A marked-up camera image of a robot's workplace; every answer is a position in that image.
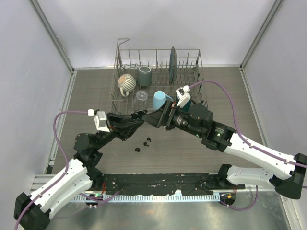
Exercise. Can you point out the grey wire dish rack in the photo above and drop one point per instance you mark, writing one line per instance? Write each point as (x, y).
(128, 61)

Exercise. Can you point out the white slotted cable duct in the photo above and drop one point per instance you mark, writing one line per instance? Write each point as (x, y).
(176, 197)

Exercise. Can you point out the striped beige mug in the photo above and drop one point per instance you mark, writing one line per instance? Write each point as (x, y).
(126, 84)

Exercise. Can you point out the light blue mug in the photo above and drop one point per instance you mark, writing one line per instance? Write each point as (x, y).
(159, 99)

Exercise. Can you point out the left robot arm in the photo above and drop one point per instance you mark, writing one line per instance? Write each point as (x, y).
(35, 211)

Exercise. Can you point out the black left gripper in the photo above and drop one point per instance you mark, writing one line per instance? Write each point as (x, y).
(122, 126)

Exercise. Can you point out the grey ceramic cup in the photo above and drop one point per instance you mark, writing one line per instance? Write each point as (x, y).
(144, 77)

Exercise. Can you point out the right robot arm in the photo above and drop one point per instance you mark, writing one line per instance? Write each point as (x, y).
(283, 172)

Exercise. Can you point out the clear drinking glass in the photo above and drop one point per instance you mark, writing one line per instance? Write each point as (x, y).
(140, 101)

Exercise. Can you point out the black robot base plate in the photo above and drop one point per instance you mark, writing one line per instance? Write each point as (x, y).
(162, 184)

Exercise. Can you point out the dark green mug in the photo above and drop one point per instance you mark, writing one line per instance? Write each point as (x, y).
(185, 105)

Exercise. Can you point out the black earbud charging case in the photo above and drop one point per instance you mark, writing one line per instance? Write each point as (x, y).
(137, 115)

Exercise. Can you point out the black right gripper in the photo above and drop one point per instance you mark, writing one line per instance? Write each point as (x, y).
(163, 117)

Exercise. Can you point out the dark teal plate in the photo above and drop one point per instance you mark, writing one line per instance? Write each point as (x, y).
(173, 66)

